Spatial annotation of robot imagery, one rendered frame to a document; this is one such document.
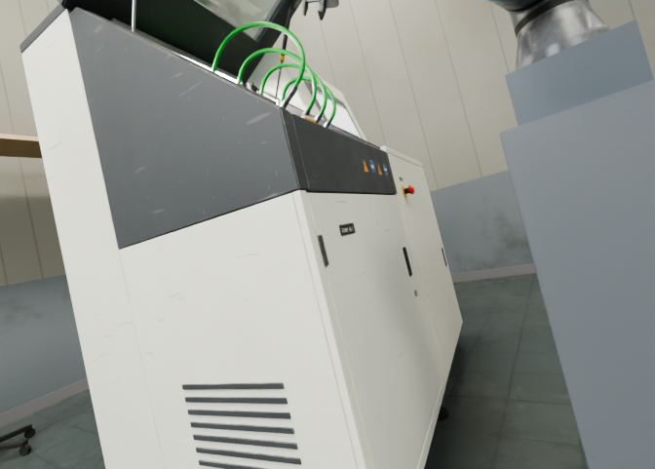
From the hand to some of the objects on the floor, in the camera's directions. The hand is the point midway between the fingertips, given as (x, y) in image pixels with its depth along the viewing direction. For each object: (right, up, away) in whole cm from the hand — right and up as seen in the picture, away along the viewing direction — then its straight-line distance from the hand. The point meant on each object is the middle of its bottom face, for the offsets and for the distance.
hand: (311, 13), depth 92 cm
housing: (-13, -140, +61) cm, 154 cm away
